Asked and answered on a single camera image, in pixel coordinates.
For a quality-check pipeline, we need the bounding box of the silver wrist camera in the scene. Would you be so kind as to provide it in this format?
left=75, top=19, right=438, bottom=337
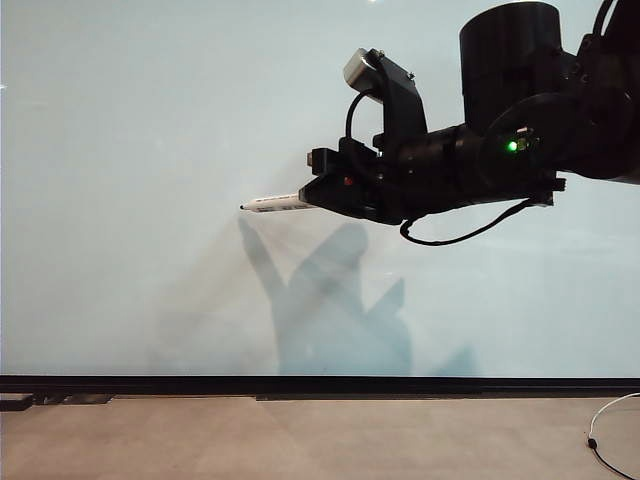
left=342, top=47, right=385, bottom=94

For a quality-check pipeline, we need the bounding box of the white and black floor cable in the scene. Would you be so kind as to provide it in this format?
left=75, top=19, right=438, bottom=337
left=585, top=392, right=640, bottom=480

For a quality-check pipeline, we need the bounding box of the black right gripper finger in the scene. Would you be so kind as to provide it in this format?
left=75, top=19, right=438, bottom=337
left=297, top=176, right=384, bottom=222

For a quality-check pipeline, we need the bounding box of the white marker pen black tip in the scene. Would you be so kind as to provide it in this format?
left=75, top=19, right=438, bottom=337
left=239, top=193, right=312, bottom=216

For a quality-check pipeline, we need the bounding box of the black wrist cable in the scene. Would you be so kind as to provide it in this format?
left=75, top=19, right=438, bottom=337
left=398, top=195, right=557, bottom=247

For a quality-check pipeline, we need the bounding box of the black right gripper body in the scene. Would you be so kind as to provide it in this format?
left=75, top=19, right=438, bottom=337
left=305, top=132, right=407, bottom=226

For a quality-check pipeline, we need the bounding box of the large white glass whiteboard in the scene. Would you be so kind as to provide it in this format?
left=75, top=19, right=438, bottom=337
left=0, top=0, right=640, bottom=378

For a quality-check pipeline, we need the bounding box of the flat black block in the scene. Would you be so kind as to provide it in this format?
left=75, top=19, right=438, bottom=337
left=0, top=393, right=34, bottom=413

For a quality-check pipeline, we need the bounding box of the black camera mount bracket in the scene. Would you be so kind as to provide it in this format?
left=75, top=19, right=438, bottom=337
left=367, top=49, right=430, bottom=147

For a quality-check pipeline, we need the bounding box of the black whiteboard bottom rail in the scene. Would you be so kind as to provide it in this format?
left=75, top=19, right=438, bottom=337
left=0, top=375, right=640, bottom=403

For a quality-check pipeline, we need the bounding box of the black camera cable loop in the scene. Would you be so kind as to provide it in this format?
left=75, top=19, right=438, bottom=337
left=344, top=91, right=372, bottom=147

